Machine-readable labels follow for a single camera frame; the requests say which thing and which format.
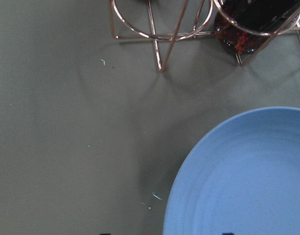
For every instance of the blue plate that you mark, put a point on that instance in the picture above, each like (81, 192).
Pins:
(242, 177)

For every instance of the tea bottle near front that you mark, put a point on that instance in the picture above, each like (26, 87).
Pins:
(258, 15)

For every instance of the copper wire bottle rack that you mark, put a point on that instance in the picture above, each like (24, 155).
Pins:
(163, 43)

